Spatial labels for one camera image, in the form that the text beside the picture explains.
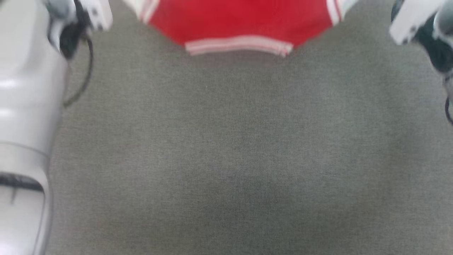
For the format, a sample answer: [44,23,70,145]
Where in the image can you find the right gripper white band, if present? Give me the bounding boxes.
[389,0,447,46]

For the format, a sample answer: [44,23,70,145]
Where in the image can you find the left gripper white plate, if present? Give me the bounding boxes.
[75,0,114,32]

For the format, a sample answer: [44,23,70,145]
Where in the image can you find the red and white garment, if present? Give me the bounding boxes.
[122,0,359,57]

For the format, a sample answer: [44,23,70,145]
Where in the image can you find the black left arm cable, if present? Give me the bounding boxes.
[63,35,94,108]

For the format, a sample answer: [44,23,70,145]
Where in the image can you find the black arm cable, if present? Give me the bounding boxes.
[63,35,94,108]
[444,75,453,125]

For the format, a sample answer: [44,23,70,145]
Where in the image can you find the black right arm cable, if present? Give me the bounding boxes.
[444,75,453,125]

